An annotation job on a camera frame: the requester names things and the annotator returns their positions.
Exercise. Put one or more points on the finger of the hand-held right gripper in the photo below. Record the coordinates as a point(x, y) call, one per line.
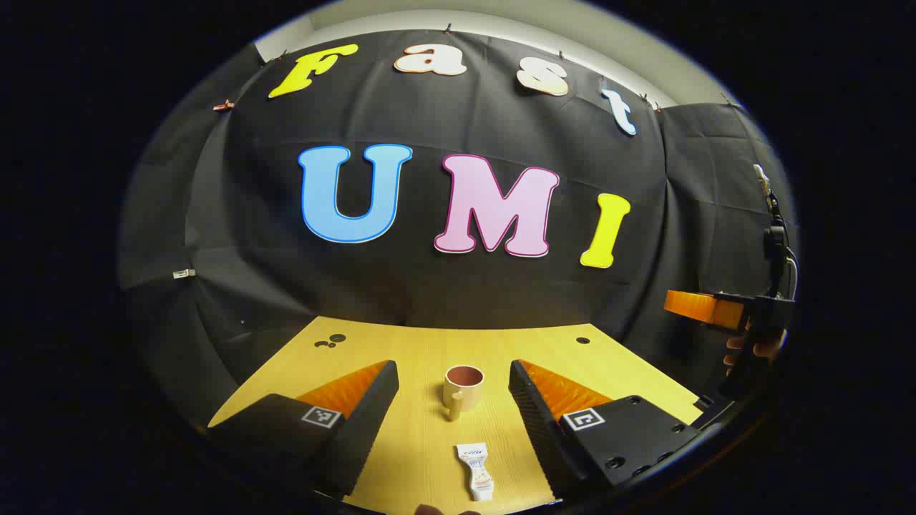
point(698, 306)

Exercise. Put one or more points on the copper clip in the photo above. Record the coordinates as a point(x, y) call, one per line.
point(223, 106)

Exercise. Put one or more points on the white toothpaste tube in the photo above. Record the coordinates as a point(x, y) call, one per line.
point(475, 468)

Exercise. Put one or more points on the yellow wooden desktop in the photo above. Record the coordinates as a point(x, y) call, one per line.
point(422, 354)

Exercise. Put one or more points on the black backdrop cloth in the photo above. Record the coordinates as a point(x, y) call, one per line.
point(429, 286)

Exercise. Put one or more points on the silver clip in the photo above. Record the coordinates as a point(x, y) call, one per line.
point(184, 273)

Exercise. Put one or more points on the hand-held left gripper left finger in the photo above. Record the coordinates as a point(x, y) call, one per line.
point(368, 422)

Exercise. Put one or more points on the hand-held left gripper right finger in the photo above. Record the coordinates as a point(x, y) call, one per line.
point(537, 422)

